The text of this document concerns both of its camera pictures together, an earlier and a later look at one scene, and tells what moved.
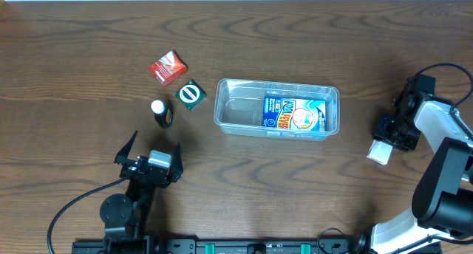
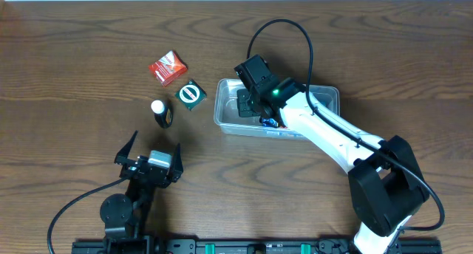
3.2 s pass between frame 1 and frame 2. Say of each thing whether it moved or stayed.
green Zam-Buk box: stayed
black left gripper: stayed
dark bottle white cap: stayed
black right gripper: moved
